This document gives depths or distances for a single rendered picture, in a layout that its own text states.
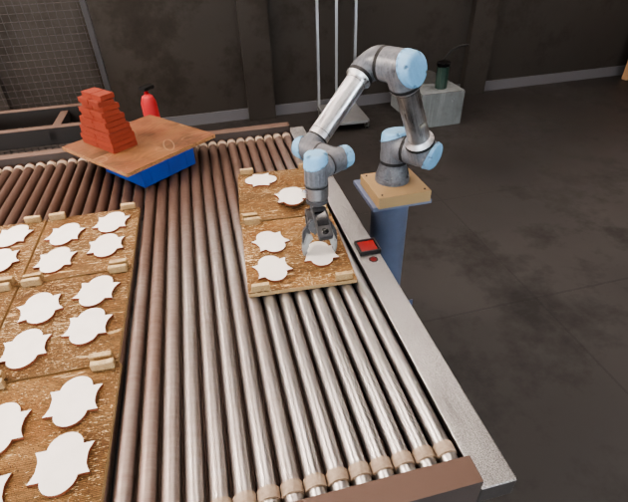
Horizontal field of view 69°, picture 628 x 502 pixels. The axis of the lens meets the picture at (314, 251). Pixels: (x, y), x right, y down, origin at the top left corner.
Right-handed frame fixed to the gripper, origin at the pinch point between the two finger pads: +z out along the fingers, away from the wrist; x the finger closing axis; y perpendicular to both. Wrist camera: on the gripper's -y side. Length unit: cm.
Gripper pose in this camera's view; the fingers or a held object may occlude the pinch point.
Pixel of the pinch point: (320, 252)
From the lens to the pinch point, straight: 156.8
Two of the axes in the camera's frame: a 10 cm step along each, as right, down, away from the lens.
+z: 0.4, 8.3, 5.6
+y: -1.8, -5.4, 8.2
